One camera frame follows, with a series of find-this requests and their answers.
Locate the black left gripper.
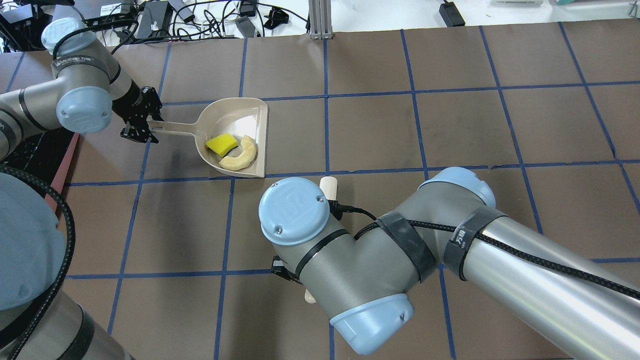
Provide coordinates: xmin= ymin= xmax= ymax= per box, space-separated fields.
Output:
xmin=112 ymin=82 xmax=163 ymax=144

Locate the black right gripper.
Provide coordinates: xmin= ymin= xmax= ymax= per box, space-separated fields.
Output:
xmin=270 ymin=255 xmax=304 ymax=283

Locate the beige plastic dustpan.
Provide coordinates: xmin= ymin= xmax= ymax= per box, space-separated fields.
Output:
xmin=147 ymin=97 xmax=269 ymax=178

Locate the beige hand brush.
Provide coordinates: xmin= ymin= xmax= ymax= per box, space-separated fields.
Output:
xmin=304 ymin=176 xmax=338 ymax=305

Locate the curved bread piece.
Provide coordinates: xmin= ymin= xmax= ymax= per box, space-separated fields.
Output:
xmin=219 ymin=136 xmax=258 ymax=171

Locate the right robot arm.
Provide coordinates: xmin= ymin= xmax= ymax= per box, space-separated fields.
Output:
xmin=258 ymin=167 xmax=639 ymax=360

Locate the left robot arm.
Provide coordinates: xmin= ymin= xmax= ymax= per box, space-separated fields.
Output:
xmin=0 ymin=17 xmax=162 ymax=360

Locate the bin with black bag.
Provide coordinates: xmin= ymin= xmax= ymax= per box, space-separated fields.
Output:
xmin=1 ymin=128 xmax=79 ymax=194

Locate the black power adapter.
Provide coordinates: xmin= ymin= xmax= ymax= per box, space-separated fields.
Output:
xmin=438 ymin=0 xmax=466 ymax=28

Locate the aluminium frame post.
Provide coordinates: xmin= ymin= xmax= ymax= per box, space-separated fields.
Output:
xmin=308 ymin=0 xmax=334 ymax=40

